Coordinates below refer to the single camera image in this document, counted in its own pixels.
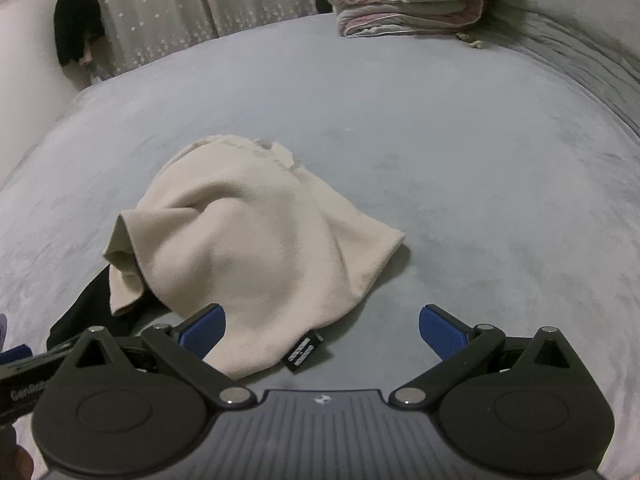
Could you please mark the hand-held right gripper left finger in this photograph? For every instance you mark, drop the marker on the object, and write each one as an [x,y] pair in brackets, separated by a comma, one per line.
[202,332]

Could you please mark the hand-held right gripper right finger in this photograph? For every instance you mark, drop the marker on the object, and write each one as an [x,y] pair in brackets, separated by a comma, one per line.
[442,332]

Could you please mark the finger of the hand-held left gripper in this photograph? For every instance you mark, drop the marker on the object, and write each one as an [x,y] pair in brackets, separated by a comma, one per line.
[15,353]

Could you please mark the black pants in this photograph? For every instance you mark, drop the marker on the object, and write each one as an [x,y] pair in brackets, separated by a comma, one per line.
[85,310]

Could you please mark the cream fleece garment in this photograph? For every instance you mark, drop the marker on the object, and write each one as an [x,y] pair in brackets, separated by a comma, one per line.
[240,240]

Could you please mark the star-patterned grey curtain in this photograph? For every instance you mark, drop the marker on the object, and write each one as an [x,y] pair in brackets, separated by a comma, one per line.
[160,5]

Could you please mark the hanging black jacket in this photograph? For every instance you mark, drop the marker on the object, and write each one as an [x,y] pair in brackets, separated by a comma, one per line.
[77,20]

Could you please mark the grey quilted bedspread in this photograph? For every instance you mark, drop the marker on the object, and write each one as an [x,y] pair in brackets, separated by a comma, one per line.
[590,20]

